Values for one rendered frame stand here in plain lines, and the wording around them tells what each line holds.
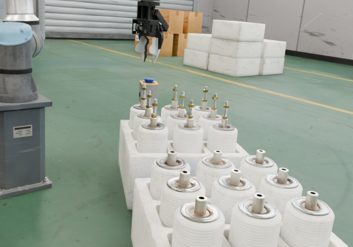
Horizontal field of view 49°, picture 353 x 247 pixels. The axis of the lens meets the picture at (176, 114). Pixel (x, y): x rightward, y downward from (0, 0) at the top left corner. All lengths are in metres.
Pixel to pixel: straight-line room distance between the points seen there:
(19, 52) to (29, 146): 0.30
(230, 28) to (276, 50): 0.69
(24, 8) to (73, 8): 5.28
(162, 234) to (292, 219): 0.26
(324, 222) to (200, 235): 0.25
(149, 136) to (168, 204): 0.41
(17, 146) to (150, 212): 0.58
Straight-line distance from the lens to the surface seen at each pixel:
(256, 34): 4.19
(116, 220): 1.21
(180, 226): 0.73
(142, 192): 0.97
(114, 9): 7.03
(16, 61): 1.28
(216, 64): 4.19
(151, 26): 1.37
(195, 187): 0.84
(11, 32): 1.27
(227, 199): 0.86
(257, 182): 1.01
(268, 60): 4.38
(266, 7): 7.56
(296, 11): 7.18
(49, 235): 1.15
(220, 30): 4.16
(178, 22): 5.29
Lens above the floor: 0.62
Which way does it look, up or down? 15 degrees down
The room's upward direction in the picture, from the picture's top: 5 degrees clockwise
